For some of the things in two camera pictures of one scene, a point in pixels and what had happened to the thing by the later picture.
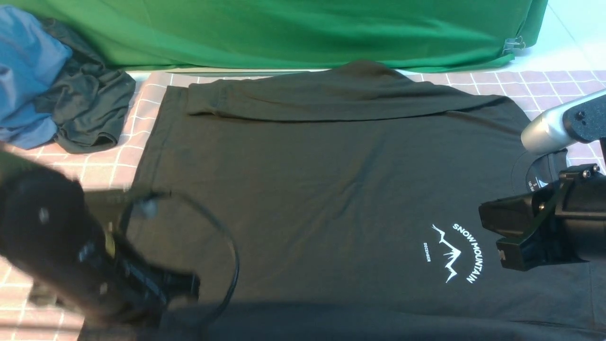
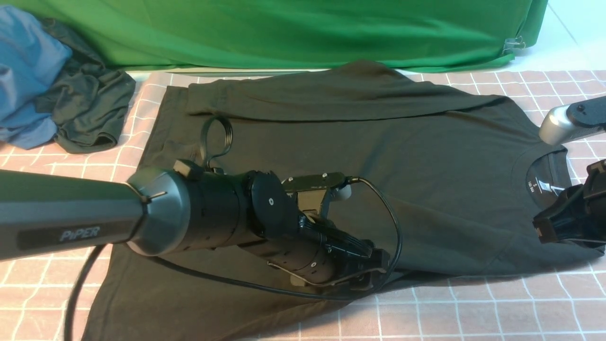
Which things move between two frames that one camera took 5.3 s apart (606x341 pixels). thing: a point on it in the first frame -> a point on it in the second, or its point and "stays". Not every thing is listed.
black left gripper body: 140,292 -> 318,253
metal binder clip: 514,43 stays
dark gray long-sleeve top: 343,203 stays
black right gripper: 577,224 -> 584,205
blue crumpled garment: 31,52 stays
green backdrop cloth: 270,35 stays
